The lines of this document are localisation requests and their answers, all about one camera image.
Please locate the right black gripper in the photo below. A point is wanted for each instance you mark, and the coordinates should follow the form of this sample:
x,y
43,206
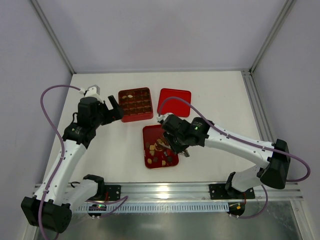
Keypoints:
x,y
174,141

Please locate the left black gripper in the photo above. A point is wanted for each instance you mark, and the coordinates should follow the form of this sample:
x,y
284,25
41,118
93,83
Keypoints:
x,y
108,113

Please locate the metal serving tongs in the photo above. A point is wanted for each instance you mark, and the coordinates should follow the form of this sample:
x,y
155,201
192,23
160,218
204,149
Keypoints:
x,y
176,151

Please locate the red compartment chocolate box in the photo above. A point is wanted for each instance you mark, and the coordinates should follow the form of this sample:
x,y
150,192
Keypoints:
x,y
137,108

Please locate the red box lid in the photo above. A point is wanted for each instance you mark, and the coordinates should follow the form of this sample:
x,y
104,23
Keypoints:
x,y
174,106

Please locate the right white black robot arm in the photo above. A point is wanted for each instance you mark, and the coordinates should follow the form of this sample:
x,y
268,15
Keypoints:
x,y
271,160

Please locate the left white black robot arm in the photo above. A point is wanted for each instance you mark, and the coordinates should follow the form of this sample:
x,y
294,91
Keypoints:
x,y
51,207

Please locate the red chocolate tray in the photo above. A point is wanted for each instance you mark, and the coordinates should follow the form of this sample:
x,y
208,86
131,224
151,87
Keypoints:
x,y
157,152

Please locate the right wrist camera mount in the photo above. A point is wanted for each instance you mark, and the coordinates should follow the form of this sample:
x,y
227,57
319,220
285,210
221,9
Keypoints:
x,y
162,117

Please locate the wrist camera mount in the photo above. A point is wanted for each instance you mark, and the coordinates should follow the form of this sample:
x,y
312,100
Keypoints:
x,y
162,117
92,91

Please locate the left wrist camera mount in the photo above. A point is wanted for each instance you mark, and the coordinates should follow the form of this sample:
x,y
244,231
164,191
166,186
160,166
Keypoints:
x,y
92,91

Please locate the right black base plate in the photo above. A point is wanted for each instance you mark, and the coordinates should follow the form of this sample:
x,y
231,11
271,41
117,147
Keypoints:
x,y
217,191

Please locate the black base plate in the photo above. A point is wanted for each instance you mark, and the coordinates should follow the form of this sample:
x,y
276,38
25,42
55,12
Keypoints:
x,y
112,192
217,191

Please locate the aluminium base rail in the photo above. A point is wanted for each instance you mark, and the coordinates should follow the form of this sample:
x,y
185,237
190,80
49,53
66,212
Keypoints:
x,y
195,191

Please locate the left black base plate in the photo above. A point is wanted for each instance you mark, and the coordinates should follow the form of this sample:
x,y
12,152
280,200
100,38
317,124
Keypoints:
x,y
112,192

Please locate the white slotted cable duct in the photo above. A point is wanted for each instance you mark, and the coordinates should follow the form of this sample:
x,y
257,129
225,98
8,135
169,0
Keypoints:
x,y
154,207

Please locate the left aluminium frame post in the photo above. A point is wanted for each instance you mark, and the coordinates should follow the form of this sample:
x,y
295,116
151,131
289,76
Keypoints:
x,y
52,35

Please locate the aluminium frame post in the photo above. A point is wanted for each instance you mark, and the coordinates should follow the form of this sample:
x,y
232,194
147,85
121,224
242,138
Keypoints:
x,y
52,35
277,25

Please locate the right aluminium frame post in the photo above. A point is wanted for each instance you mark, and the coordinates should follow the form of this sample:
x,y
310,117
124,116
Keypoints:
x,y
277,25

